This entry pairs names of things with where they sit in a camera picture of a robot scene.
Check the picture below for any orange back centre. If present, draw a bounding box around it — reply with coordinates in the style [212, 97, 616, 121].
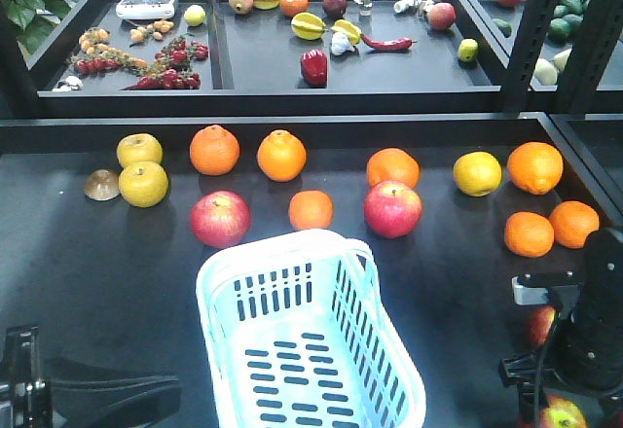
[256, 129, 307, 182]

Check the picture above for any orange behind centre apple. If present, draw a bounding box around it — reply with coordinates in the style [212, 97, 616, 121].
[366, 148, 421, 189]

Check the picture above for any orange back left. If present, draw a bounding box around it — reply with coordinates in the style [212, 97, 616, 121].
[189, 125, 240, 176]

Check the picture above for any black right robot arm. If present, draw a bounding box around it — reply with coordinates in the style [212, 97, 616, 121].
[196, 229, 622, 427]

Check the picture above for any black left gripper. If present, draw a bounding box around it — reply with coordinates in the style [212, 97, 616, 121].
[1, 326, 181, 428]

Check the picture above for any light blue plastic basket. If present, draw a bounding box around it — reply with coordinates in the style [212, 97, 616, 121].
[196, 230, 426, 427]

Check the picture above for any red chili pepper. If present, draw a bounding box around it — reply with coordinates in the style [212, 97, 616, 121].
[361, 34, 415, 53]

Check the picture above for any black metal rack post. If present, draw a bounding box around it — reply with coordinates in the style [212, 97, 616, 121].
[500, 0, 622, 115]

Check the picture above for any red apple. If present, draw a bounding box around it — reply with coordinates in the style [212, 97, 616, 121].
[190, 191, 251, 248]
[363, 180, 423, 239]
[526, 305, 556, 349]
[515, 394, 589, 428]

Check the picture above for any yellow pear fruit back left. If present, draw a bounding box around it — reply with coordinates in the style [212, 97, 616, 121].
[119, 160, 169, 208]

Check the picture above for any red bell pepper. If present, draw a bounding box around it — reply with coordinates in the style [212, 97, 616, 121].
[300, 49, 328, 87]

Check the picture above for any small orange right inner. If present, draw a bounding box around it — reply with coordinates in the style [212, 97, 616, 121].
[504, 211, 555, 258]

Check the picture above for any white garlic bulb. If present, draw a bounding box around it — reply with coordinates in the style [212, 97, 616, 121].
[330, 32, 355, 56]

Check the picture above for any small orange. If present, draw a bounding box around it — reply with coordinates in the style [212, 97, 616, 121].
[549, 200, 600, 249]
[504, 211, 555, 258]
[288, 190, 334, 231]

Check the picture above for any rear black display tray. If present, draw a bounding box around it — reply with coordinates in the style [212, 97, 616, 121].
[28, 0, 507, 119]

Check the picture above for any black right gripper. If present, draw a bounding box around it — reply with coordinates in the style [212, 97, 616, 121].
[498, 349, 565, 427]

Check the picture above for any small orange centre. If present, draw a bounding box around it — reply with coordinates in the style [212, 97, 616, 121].
[288, 190, 334, 231]

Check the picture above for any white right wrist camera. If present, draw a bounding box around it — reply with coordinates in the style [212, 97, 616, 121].
[511, 271, 582, 305]

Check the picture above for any white device on tray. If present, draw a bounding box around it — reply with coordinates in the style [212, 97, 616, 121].
[115, 0, 178, 20]

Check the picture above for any large orange far right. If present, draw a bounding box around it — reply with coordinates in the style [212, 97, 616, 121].
[506, 142, 564, 195]

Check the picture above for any small orange right lower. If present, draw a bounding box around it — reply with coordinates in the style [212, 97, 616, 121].
[549, 200, 600, 249]

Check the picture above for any black wood fruit display table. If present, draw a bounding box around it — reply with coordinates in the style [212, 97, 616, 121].
[1, 117, 620, 427]

